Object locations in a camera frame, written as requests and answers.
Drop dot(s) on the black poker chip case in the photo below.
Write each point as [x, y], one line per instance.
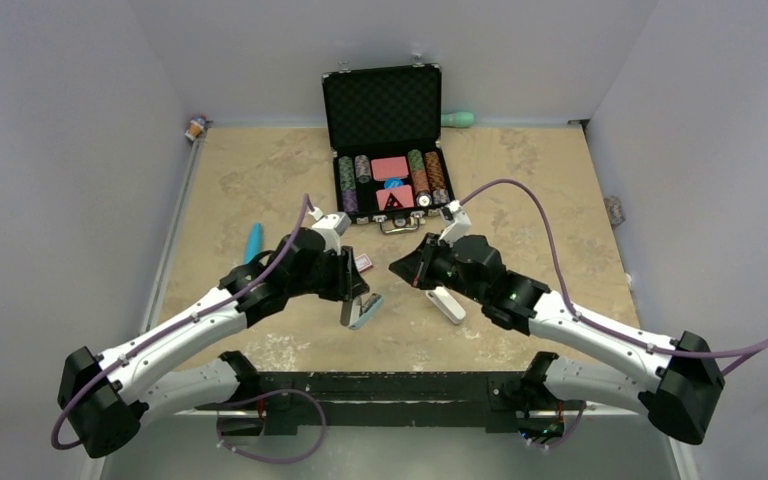
[384, 130]

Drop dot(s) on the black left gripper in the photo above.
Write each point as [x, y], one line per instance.
[336, 289]

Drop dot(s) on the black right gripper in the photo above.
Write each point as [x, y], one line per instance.
[416, 266]

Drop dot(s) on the teal flashlight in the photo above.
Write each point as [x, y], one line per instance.
[254, 242]

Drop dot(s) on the mint green bottle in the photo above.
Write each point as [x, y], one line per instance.
[461, 119]

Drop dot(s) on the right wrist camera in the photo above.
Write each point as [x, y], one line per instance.
[457, 223]

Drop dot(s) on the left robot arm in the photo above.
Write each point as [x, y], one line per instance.
[105, 398]

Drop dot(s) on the small orange bottle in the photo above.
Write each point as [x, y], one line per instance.
[197, 126]

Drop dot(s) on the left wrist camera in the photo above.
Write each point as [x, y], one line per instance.
[331, 228]

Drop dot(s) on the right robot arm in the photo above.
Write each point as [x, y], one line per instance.
[674, 383]

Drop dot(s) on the red white staple box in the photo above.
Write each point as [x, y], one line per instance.
[363, 263]

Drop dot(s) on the white stapler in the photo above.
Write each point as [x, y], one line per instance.
[445, 302]

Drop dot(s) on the patterned object at right wall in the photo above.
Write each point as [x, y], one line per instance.
[614, 211]

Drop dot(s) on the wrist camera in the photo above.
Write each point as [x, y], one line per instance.
[457, 223]
[331, 228]

